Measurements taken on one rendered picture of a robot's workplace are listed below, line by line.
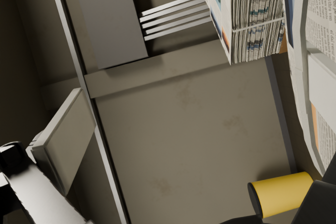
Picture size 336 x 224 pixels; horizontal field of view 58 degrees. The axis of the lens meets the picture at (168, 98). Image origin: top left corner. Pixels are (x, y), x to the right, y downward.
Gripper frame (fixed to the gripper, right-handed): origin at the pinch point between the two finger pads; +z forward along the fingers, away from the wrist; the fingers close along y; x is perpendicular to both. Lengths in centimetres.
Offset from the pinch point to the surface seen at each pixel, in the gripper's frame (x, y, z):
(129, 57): -83, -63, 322
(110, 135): -179, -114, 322
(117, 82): -115, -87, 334
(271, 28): -20, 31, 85
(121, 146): -196, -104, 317
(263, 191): -255, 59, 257
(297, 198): -267, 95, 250
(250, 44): -25, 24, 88
